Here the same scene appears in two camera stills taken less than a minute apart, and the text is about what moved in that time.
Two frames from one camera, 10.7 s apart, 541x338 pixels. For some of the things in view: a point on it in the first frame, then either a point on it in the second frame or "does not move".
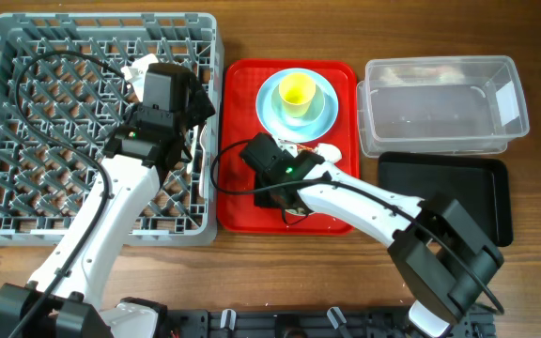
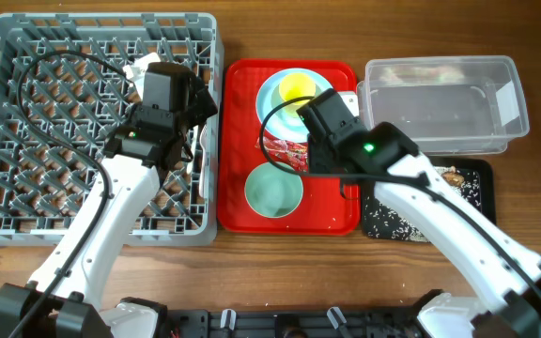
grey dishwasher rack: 48,89 does not move
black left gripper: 196,115 does not move
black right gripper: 261,182 to 316,161
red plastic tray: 238,121 does not move
